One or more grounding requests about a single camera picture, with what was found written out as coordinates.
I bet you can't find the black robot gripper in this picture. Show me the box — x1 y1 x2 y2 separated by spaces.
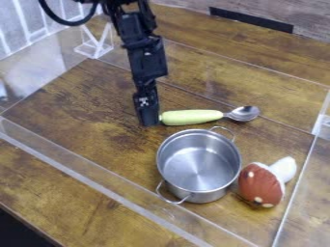
117 13 167 126

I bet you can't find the green handled metal spoon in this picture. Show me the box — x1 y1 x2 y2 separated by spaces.
161 106 261 125

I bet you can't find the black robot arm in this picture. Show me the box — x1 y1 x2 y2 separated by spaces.
75 0 167 126

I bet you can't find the small steel pot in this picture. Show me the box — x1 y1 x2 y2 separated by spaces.
157 126 242 205

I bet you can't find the clear acrylic front barrier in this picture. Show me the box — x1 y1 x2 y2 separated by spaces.
0 116 258 247

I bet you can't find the clear acrylic barrier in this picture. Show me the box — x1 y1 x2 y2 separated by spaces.
0 116 258 247
273 91 330 247

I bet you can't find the red plush mushroom toy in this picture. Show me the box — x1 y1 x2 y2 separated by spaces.
238 156 297 208

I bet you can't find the black strip on table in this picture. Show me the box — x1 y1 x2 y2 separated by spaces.
209 7 294 34

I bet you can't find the clear acrylic right barrier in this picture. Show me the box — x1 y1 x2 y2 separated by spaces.
273 91 330 247

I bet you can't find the clear acrylic triangle bracket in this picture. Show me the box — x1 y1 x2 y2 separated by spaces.
74 23 114 59

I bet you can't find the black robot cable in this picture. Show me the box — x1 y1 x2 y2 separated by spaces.
38 0 101 27

